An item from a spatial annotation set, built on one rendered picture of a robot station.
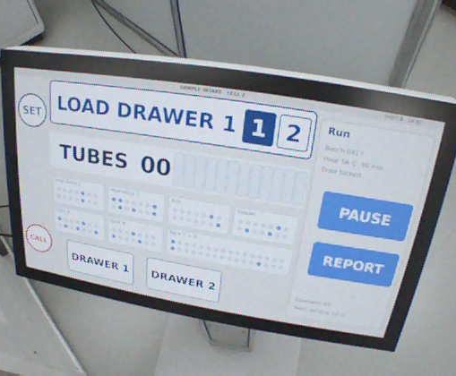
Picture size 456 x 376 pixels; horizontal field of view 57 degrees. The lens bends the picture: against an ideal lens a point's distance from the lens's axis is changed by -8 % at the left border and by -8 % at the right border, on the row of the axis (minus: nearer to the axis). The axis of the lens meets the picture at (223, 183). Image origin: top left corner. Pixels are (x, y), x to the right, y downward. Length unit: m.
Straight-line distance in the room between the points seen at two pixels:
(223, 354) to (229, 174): 1.08
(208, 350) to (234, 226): 1.03
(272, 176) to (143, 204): 0.15
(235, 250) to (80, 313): 1.20
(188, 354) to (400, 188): 1.14
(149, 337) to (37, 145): 1.12
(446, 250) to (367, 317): 1.27
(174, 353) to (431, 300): 0.92
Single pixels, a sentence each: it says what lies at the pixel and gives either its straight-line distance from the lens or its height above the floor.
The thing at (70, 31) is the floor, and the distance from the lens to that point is 2.57.
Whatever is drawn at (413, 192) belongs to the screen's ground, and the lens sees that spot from 0.49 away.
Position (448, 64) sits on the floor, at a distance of 2.41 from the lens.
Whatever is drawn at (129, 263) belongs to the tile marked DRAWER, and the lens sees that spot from 0.56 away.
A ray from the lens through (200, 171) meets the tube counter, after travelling 0.48.
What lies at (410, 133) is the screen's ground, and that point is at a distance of 0.47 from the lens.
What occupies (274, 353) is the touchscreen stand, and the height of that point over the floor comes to 0.04.
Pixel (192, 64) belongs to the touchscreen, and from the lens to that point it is 0.47.
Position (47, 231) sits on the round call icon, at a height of 1.03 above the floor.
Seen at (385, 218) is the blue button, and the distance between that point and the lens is 0.50.
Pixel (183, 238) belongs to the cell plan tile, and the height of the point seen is 1.05.
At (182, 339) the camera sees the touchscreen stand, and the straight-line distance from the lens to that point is 1.52.
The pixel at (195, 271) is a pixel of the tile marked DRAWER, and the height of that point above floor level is 1.02.
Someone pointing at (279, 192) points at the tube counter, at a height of 1.11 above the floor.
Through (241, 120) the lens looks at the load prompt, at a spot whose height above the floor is 1.16.
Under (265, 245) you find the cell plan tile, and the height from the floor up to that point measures 1.06.
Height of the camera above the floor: 1.52
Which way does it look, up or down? 60 degrees down
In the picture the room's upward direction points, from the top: 5 degrees counter-clockwise
